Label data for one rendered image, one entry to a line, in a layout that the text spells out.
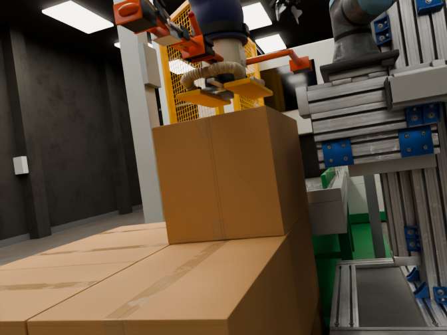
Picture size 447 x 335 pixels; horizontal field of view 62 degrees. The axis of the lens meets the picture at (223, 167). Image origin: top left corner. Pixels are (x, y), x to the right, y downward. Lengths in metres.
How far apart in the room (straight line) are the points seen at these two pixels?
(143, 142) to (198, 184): 1.67
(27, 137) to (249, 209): 6.81
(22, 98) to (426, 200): 7.24
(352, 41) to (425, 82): 0.27
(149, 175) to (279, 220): 1.81
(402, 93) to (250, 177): 0.48
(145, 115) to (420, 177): 2.00
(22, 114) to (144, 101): 5.10
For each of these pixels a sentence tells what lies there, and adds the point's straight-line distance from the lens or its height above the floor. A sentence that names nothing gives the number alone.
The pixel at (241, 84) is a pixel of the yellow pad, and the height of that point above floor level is 1.05.
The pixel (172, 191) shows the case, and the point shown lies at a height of 0.72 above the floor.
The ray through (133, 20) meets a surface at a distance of 0.99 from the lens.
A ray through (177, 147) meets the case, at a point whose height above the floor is 0.86.
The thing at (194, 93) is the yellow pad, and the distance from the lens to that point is 1.39.
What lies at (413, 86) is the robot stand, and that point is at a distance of 1.13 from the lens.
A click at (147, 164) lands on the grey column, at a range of 2.85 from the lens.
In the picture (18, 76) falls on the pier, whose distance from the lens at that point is 7.98.
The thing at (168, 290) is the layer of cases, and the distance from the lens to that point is 0.80.
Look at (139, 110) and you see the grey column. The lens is 2.89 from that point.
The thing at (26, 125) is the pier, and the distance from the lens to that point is 7.81.
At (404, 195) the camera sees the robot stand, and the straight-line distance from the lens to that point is 1.50.
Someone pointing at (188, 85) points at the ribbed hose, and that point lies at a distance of 1.42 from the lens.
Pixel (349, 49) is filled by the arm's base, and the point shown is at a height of 1.08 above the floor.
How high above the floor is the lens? 0.77
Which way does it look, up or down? level
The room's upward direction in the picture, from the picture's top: 8 degrees counter-clockwise
